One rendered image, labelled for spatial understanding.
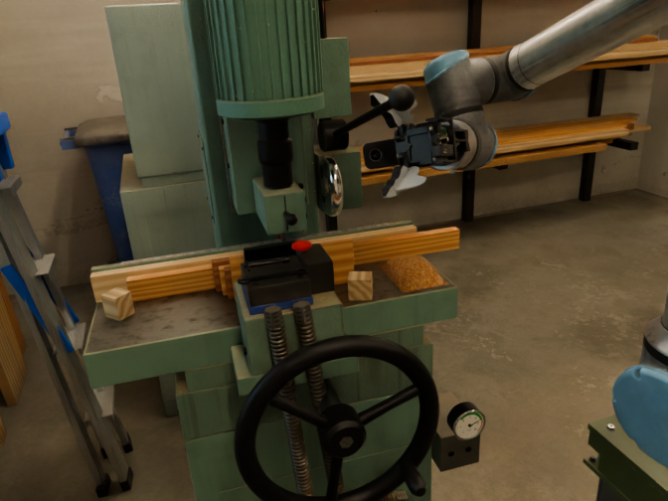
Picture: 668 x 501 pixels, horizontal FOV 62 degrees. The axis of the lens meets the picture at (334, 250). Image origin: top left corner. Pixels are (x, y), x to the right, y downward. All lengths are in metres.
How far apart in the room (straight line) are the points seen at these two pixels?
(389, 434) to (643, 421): 0.43
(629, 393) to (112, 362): 0.73
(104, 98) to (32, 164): 0.52
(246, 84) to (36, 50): 2.49
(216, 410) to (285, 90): 0.52
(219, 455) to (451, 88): 0.77
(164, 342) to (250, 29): 0.48
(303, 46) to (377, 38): 2.67
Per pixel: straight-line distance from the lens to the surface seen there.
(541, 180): 4.35
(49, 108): 3.33
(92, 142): 2.68
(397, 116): 0.90
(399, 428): 1.08
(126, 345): 0.89
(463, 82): 1.10
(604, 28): 1.02
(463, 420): 1.04
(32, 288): 1.67
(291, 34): 0.88
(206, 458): 1.01
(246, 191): 1.06
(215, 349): 0.89
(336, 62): 1.15
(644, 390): 0.85
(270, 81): 0.87
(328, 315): 0.79
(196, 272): 1.00
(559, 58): 1.08
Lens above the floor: 1.32
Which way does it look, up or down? 22 degrees down
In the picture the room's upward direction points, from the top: 3 degrees counter-clockwise
